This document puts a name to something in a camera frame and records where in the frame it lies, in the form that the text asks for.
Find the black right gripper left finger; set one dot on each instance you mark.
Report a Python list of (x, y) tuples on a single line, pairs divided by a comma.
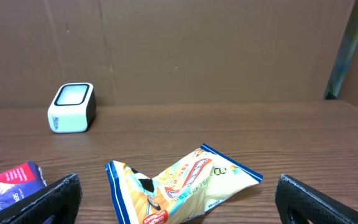
[(56, 203)]

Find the yellow blue snack bag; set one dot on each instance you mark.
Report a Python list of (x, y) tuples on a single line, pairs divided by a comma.
[(187, 189)]

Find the red purple sanitary pad pack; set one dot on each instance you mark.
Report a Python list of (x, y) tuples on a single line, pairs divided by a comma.
[(20, 182)]

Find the white barcode scanner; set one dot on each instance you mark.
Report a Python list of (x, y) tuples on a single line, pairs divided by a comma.
[(73, 108)]

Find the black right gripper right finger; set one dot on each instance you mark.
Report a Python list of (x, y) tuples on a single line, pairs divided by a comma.
[(299, 203)]

